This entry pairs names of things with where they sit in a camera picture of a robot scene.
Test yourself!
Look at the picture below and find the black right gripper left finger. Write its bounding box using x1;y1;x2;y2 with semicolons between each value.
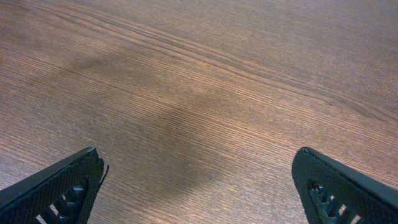
1;147;109;224

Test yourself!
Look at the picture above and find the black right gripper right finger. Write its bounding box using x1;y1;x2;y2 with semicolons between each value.
292;147;397;224

